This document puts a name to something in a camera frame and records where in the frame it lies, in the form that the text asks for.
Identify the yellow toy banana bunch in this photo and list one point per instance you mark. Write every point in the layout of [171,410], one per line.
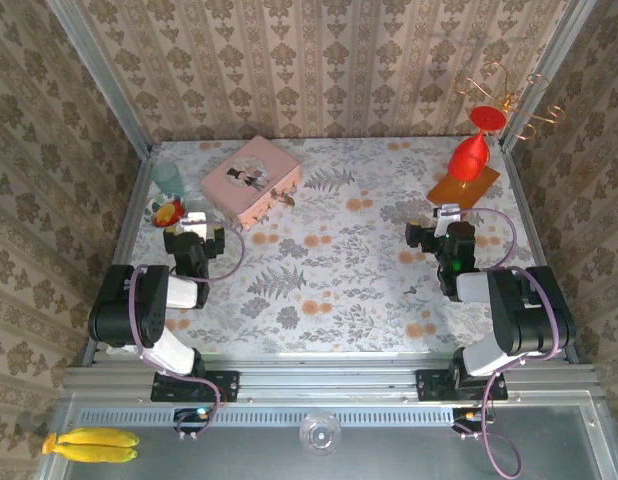
[96,444]

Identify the teal plastic cup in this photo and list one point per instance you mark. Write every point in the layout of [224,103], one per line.
[165,177]

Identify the red wine glass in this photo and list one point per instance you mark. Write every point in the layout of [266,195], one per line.
[469,157]

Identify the orange square base board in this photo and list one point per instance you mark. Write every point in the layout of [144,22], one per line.
[481,182]

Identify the aluminium side rail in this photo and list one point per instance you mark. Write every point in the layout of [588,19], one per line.
[126,225]
[534,225]

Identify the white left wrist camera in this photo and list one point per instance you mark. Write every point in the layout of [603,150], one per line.
[195,222]

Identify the small black circuit board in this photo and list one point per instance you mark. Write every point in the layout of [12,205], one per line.
[194,416]
[469,416]

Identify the aluminium frame post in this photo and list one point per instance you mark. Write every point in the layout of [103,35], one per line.
[99,75]
[544,75]

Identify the yellow toy fruit piece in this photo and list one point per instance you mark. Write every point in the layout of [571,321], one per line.
[164,214]

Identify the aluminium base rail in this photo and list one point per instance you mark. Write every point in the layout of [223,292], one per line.
[329,380]

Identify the pink printed box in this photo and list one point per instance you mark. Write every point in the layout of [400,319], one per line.
[249,175]

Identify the red toy fruit piece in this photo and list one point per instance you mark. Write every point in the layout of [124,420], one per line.
[178,207]

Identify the small floral bowl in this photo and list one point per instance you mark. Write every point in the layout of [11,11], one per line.
[151,210]

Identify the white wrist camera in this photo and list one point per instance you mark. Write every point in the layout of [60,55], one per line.
[448,214]
[195,222]

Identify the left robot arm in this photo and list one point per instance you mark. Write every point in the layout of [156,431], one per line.
[154,310]

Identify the floral patterned table mat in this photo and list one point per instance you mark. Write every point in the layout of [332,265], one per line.
[339,250]

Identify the clear drinking glass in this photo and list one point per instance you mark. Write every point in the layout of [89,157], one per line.
[320,432]

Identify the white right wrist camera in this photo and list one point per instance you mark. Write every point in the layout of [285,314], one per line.
[448,214]

